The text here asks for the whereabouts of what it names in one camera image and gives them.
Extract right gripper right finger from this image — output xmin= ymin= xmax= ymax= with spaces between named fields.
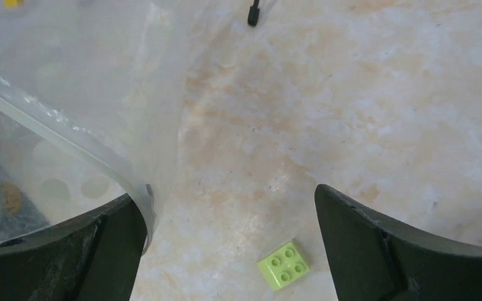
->
xmin=314 ymin=184 xmax=482 ymax=300

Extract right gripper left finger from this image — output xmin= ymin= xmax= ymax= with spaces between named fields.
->
xmin=0 ymin=195 xmax=146 ymax=300

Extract clear zip top bag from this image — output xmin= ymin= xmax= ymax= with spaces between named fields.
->
xmin=0 ymin=0 xmax=275 ymax=256

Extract lime green toy brick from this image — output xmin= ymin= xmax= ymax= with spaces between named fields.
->
xmin=257 ymin=240 xmax=311 ymax=291

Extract poker chip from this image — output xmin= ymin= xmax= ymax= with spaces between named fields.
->
xmin=0 ymin=181 xmax=23 ymax=216

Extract yellow block near left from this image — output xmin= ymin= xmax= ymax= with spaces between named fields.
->
xmin=4 ymin=0 xmax=24 ymax=9

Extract black microphone tripod stand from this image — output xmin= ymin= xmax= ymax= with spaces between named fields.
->
xmin=247 ymin=0 xmax=260 ymax=27

